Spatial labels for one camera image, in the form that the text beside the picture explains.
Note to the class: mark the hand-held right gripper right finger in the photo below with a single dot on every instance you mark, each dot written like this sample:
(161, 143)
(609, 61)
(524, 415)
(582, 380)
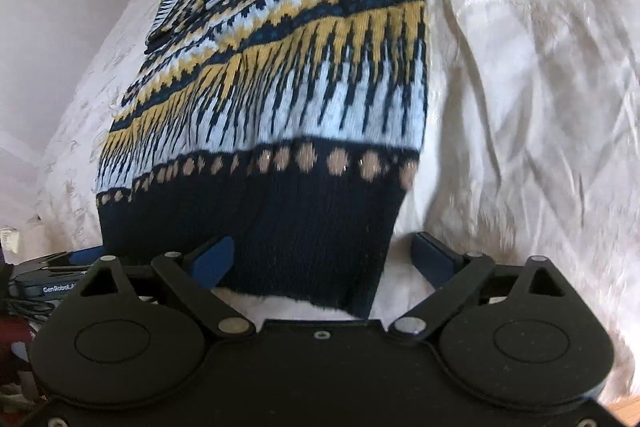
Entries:
(430, 257)

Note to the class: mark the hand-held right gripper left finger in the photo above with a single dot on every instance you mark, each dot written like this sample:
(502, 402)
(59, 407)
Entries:
(215, 259)

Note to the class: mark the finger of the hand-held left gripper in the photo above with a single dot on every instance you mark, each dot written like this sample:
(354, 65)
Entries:
(85, 256)

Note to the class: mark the patterned knit sweater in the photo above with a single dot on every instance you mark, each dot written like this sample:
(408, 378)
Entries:
(300, 107)

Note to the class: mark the dark red cloth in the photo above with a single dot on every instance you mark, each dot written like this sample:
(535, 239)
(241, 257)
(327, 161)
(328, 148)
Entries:
(15, 337)

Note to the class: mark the bed with white bedspread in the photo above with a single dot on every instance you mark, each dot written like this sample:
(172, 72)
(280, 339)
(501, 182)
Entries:
(525, 82)

